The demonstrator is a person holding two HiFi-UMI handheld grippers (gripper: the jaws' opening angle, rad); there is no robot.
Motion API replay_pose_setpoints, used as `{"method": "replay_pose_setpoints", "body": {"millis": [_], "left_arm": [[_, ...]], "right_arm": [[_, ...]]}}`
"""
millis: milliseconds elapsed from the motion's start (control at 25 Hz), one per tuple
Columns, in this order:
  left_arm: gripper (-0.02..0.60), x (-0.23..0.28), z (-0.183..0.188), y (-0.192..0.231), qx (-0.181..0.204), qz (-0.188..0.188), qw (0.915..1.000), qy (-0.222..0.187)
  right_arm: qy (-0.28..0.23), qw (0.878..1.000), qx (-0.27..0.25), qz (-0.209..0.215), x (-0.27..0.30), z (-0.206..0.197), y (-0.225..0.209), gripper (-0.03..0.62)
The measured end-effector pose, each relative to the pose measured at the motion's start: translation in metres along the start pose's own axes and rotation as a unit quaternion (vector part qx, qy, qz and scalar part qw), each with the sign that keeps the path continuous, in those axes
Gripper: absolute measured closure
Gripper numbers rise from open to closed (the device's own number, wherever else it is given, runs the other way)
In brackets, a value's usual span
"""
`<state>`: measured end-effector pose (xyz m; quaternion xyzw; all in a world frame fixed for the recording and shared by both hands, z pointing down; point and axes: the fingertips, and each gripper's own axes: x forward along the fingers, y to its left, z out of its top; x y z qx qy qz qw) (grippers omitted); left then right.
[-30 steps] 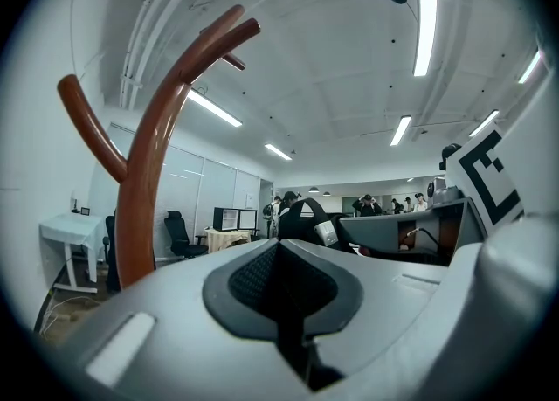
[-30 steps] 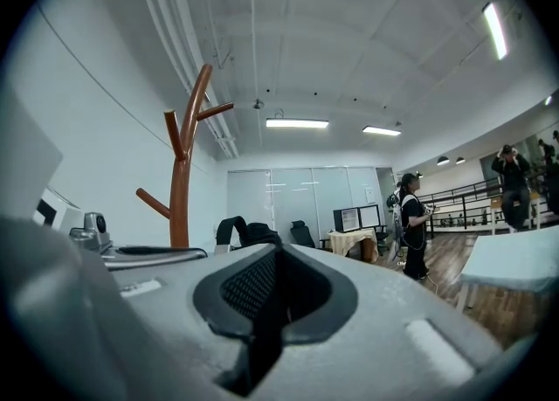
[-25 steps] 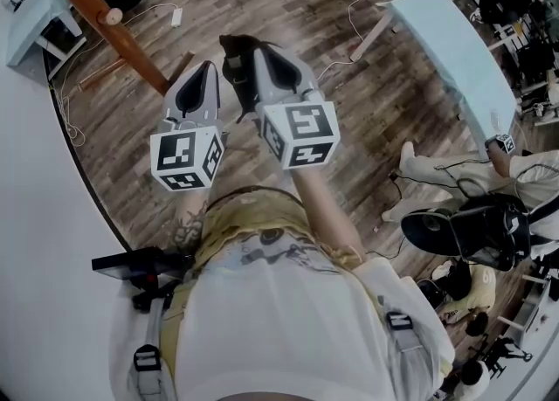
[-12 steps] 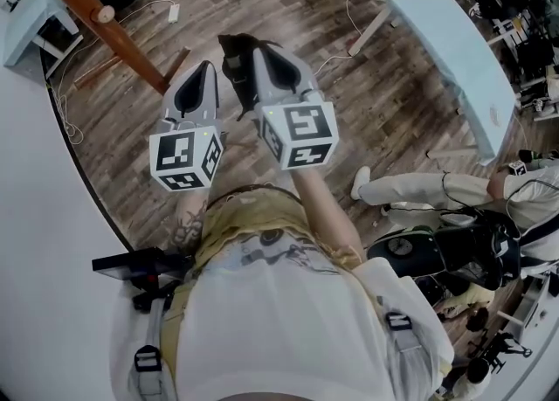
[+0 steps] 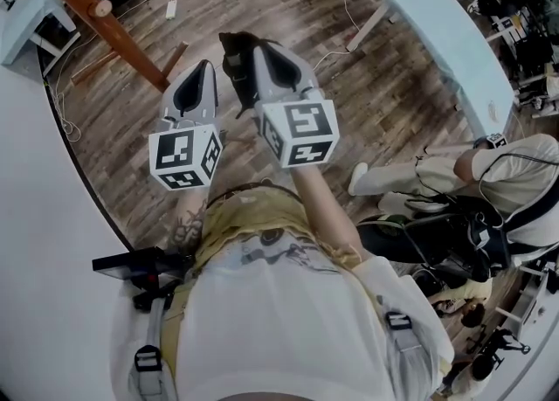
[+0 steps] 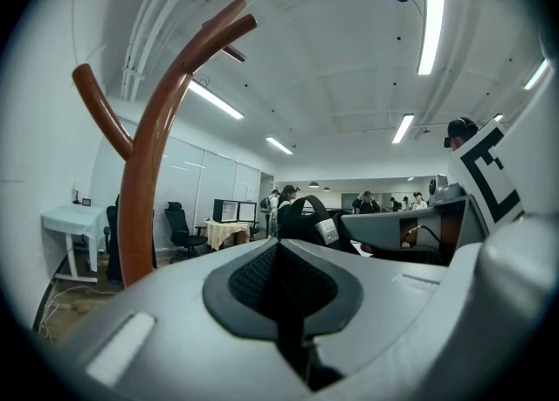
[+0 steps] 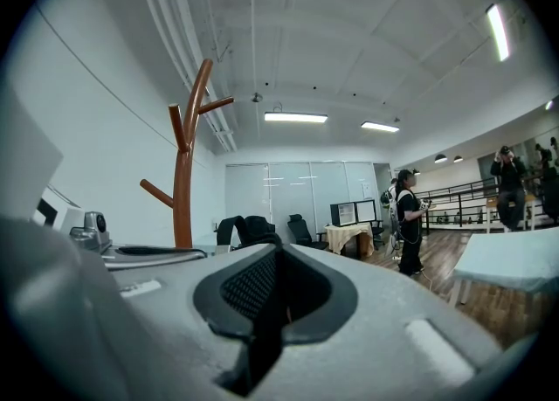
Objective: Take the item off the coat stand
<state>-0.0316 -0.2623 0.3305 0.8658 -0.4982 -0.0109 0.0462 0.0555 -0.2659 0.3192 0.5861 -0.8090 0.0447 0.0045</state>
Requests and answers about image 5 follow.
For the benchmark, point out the person's white printed t-shirt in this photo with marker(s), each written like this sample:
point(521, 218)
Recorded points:
point(284, 325)

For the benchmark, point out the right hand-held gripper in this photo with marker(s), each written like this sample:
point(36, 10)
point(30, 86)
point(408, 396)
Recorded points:
point(305, 128)

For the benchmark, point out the black cloth item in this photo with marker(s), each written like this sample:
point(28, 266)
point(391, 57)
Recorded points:
point(238, 63)

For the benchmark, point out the pale blue table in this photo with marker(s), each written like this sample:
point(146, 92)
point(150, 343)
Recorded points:
point(454, 41)

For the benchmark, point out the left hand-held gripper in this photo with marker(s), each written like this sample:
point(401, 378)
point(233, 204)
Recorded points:
point(183, 154)

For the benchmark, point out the person's left forearm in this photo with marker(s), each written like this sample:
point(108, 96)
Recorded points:
point(188, 224)

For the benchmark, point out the white desk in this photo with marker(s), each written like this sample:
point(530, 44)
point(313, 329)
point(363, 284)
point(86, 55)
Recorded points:
point(26, 28)

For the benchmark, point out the black waist-mounted device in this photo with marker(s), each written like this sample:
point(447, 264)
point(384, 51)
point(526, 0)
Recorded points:
point(126, 261)

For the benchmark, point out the brown wooden stand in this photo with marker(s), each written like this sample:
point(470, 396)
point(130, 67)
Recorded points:
point(113, 28)

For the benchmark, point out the white power strip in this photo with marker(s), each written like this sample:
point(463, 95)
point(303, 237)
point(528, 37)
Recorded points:
point(171, 10)

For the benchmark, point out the person's khaki trousers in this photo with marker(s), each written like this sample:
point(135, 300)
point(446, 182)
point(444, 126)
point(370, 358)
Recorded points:
point(253, 216)

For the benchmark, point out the person's right forearm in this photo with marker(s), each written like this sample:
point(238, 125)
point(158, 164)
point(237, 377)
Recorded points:
point(323, 216)

